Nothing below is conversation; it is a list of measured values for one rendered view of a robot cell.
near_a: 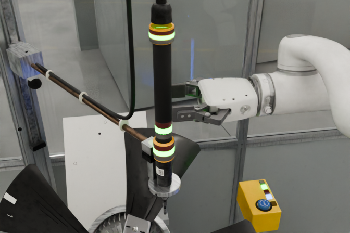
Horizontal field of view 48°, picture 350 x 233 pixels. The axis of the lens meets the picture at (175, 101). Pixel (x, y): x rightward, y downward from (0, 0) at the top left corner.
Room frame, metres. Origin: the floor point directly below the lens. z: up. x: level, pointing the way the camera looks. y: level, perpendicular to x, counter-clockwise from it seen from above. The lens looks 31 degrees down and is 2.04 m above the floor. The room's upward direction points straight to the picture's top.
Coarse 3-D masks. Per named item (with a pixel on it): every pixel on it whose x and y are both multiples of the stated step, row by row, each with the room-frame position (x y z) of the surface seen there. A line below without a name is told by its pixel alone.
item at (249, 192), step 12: (252, 180) 1.06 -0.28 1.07; (264, 180) 1.06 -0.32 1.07; (240, 192) 1.03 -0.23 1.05; (252, 192) 1.00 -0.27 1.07; (240, 204) 1.02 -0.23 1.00; (252, 204) 0.95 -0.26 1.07; (252, 216) 0.90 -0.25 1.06; (264, 216) 0.91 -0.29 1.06; (276, 216) 0.91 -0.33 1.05; (264, 228) 0.91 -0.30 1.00; (276, 228) 0.92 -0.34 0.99
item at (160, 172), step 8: (160, 0) 0.63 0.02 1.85; (152, 8) 0.63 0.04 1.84; (160, 8) 0.63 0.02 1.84; (168, 8) 0.63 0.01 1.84; (152, 16) 0.63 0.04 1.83; (160, 16) 0.62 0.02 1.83; (168, 16) 0.63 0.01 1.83; (160, 168) 0.63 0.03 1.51; (168, 168) 0.63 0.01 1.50; (160, 176) 0.63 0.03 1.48; (168, 176) 0.63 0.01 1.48; (160, 184) 0.63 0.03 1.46; (168, 184) 0.63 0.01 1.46
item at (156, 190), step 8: (144, 144) 0.66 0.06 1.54; (144, 152) 0.66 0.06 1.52; (152, 152) 0.65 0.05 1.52; (152, 160) 0.65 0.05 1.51; (152, 168) 0.65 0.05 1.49; (152, 176) 0.65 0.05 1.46; (176, 176) 0.66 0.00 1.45; (152, 184) 0.63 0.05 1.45; (176, 184) 0.63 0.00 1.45; (152, 192) 0.62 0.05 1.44; (160, 192) 0.61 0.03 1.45; (168, 192) 0.61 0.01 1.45; (176, 192) 0.62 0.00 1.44
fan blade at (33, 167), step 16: (16, 176) 0.72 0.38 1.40; (32, 176) 0.71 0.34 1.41; (16, 192) 0.70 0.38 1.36; (32, 192) 0.69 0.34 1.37; (48, 192) 0.69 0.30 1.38; (0, 208) 0.70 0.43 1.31; (16, 208) 0.69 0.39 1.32; (32, 208) 0.68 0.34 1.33; (48, 208) 0.68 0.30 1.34; (64, 208) 0.67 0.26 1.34; (0, 224) 0.69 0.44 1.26; (16, 224) 0.69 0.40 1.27; (32, 224) 0.68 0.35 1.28; (48, 224) 0.67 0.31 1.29; (64, 224) 0.66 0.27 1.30; (80, 224) 0.65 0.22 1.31
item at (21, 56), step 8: (8, 48) 1.10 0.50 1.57; (16, 48) 1.10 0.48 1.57; (24, 48) 1.10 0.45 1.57; (32, 48) 1.10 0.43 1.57; (8, 56) 1.09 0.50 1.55; (16, 56) 1.05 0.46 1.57; (24, 56) 1.04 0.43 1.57; (32, 56) 1.06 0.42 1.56; (40, 56) 1.08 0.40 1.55; (16, 64) 1.06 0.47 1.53; (24, 64) 1.04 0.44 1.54; (16, 72) 1.07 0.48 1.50; (24, 72) 1.04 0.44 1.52; (32, 72) 1.05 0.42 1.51
